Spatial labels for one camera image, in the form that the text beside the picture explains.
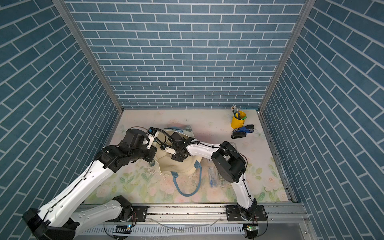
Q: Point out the clear compass case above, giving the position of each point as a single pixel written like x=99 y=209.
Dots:
x=212 y=177
x=221 y=181

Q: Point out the yellow pen holder cup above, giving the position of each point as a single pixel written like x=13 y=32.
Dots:
x=238 y=120

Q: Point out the cream canvas tote bag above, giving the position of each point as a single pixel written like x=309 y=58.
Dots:
x=176 y=169

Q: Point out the black stapler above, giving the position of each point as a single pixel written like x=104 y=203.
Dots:
x=238 y=135

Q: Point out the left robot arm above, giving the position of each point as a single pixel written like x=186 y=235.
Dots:
x=106 y=162

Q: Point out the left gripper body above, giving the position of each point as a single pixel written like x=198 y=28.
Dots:
x=143 y=152

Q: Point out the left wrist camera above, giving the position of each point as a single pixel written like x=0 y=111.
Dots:
x=152 y=134

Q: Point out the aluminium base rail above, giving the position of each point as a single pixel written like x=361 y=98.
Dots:
x=183 y=214

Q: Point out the blue stapler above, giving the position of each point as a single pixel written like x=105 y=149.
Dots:
x=245 y=129

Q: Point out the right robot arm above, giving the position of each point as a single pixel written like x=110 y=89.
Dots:
x=231 y=166

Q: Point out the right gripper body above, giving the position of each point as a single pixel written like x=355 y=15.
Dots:
x=178 y=157

